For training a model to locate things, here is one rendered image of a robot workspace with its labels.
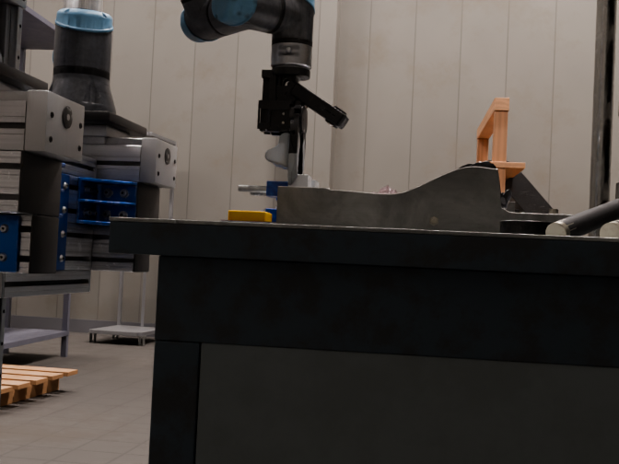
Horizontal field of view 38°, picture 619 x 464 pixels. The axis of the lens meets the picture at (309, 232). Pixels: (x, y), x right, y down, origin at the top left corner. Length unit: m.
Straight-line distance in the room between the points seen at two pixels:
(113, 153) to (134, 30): 6.88
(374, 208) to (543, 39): 6.74
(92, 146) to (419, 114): 6.33
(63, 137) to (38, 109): 0.07
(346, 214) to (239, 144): 6.71
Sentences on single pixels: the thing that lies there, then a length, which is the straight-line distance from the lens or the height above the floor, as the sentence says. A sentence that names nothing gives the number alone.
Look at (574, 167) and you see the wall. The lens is 8.06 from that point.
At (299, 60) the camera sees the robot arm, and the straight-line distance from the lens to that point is 1.65.
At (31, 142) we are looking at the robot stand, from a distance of 1.38.
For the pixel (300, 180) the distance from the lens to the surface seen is 1.62.
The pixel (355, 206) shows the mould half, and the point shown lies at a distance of 1.55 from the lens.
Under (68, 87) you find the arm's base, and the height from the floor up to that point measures 1.09.
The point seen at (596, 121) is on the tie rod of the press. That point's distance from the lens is 2.90.
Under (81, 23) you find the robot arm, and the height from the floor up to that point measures 1.23.
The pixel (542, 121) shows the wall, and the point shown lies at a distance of 8.08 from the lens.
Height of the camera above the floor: 0.76
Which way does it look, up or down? 2 degrees up
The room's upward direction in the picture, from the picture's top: 3 degrees clockwise
